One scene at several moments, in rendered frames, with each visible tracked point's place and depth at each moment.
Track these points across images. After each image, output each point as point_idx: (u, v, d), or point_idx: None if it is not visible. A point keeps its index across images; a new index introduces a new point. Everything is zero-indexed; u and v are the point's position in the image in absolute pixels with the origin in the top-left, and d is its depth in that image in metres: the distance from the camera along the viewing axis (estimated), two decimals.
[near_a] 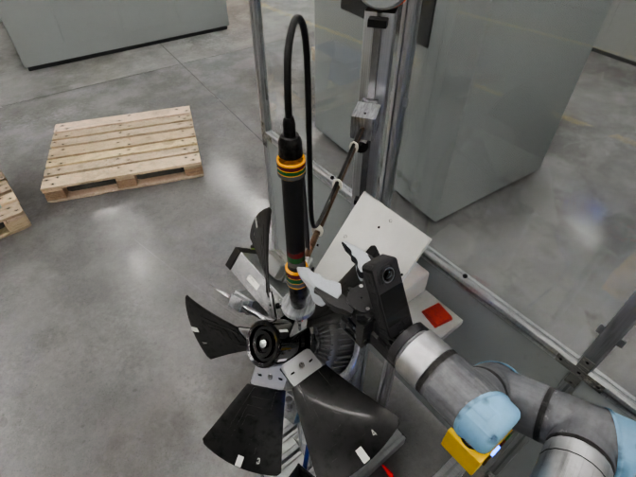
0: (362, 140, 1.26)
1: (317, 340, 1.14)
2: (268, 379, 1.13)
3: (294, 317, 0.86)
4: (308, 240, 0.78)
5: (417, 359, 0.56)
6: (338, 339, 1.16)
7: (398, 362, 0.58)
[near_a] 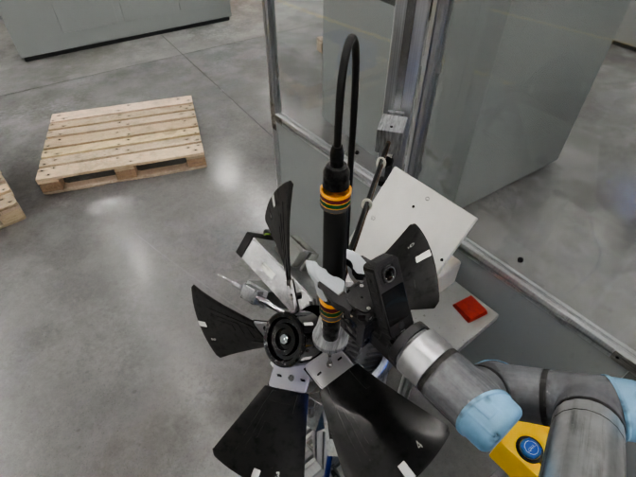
0: (387, 154, 1.20)
1: None
2: (289, 379, 0.98)
3: (327, 350, 0.81)
4: (344, 273, 0.72)
5: (419, 358, 0.56)
6: None
7: (400, 361, 0.58)
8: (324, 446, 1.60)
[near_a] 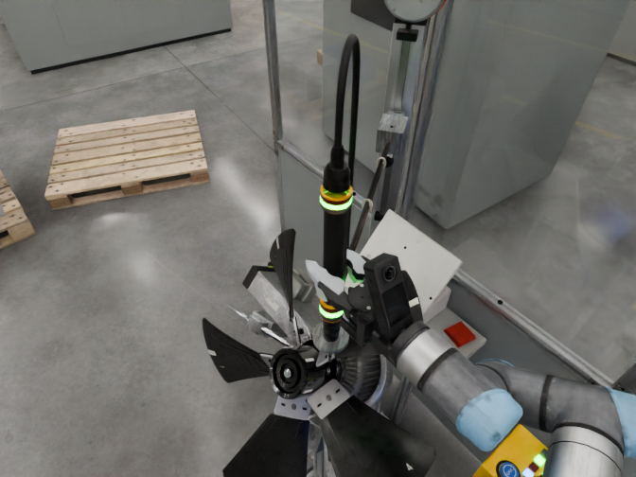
0: (387, 154, 1.20)
1: (343, 367, 1.09)
2: (291, 408, 1.08)
3: (327, 350, 0.81)
4: (344, 273, 0.72)
5: (419, 357, 0.56)
6: (364, 366, 1.11)
7: (400, 361, 0.58)
8: (324, 460, 1.70)
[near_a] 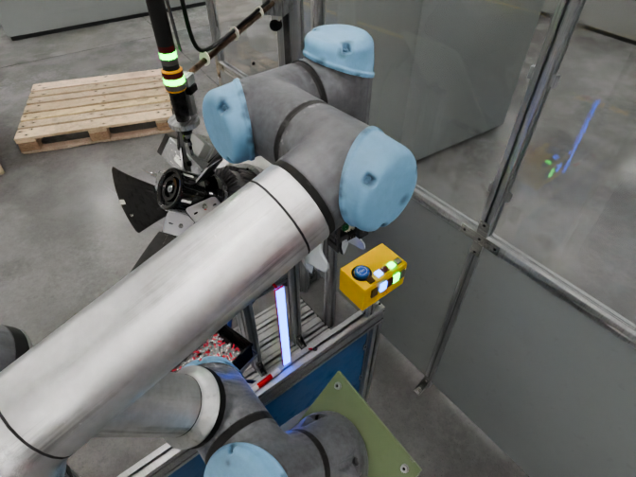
0: (274, 17, 1.34)
1: None
2: None
3: (177, 127, 0.95)
4: (177, 39, 0.86)
5: None
6: None
7: None
8: (246, 336, 1.84)
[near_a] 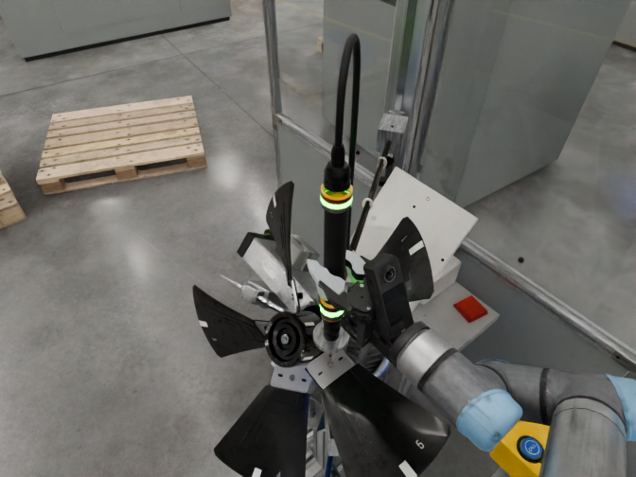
0: (387, 153, 1.20)
1: None
2: None
3: (327, 349, 0.81)
4: None
5: (419, 358, 0.56)
6: None
7: (400, 361, 0.58)
8: (325, 446, 1.60)
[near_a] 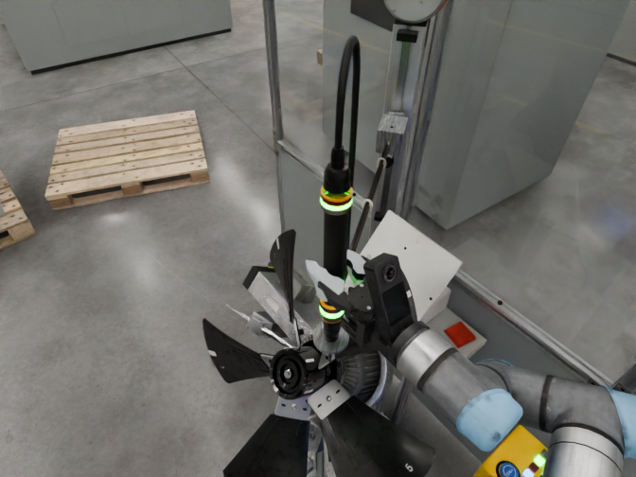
0: (387, 154, 1.20)
1: None
2: None
3: (327, 351, 0.81)
4: (344, 273, 0.72)
5: (419, 357, 0.56)
6: (364, 367, 1.11)
7: (400, 361, 0.58)
8: (324, 460, 1.70)
